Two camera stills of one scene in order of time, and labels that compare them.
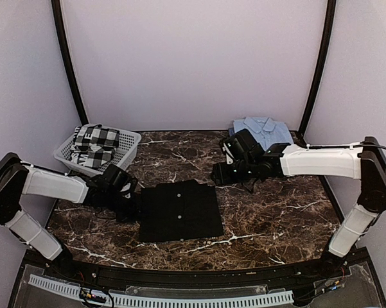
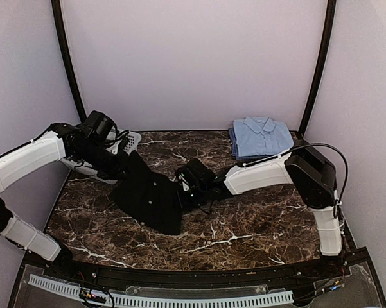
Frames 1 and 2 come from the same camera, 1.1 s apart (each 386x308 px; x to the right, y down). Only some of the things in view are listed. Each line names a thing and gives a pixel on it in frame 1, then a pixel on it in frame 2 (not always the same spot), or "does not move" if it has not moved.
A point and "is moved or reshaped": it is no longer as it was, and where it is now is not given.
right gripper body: [244, 172] to [196, 201]
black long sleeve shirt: [178, 212] is moved or reshaped
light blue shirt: [265, 129] does not move
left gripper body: [124, 209] to [107, 166]
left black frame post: [58, 15] does not move
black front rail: [293, 274] does not move
